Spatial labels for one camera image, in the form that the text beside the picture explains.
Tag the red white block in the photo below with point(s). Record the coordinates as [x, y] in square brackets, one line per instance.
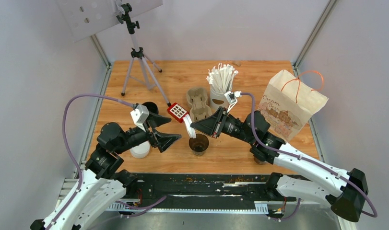
[177, 112]

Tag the brown pulp cup carrier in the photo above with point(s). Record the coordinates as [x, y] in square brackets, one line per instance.
[198, 101]

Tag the grey perforated board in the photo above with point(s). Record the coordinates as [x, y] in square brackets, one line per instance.
[88, 17]

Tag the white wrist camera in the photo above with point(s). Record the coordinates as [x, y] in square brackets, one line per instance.
[139, 115]
[232, 99]

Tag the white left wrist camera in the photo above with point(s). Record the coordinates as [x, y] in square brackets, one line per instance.
[139, 115]

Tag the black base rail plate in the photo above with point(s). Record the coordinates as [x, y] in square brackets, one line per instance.
[202, 191]

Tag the clear brown printed coffee cup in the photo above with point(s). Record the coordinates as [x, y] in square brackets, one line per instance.
[199, 144]

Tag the dark cup of coffee beans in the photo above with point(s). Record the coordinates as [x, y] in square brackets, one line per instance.
[150, 108]

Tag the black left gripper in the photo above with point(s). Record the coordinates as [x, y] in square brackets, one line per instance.
[163, 140]

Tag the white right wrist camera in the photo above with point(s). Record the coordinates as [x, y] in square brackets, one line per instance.
[232, 99]

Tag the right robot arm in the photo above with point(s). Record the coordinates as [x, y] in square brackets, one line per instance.
[344, 192]

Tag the silver tripod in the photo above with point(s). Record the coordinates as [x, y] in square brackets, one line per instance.
[137, 53]

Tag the paper bag with orange handles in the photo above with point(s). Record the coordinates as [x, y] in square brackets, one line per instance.
[288, 103]

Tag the lidded coffee cup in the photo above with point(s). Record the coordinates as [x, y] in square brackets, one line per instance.
[260, 160]

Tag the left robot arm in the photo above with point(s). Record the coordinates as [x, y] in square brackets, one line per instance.
[101, 183]

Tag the bundle of white wrapped straws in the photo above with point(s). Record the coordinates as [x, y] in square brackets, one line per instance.
[221, 77]

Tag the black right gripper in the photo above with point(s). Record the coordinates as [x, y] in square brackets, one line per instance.
[210, 125]

